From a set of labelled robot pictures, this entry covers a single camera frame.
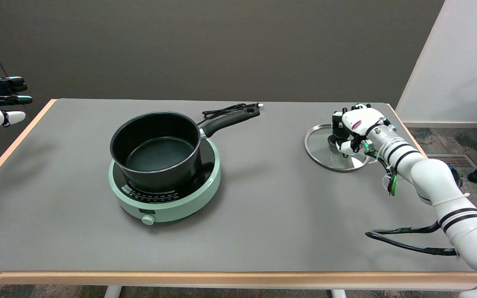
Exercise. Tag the white table leg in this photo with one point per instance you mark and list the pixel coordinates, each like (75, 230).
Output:
(338, 294)
(112, 292)

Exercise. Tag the grey floor vent grille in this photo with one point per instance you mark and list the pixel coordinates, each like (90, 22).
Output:
(449, 161)

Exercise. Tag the mint green induction cooker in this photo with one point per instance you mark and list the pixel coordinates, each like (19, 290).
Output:
(172, 211)

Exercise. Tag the glass pot lid steel rim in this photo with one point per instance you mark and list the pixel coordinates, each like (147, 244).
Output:
(317, 147)

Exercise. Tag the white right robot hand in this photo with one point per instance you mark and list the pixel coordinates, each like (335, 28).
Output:
(364, 120)

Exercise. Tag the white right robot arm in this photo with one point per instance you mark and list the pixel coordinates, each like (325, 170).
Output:
(433, 178)

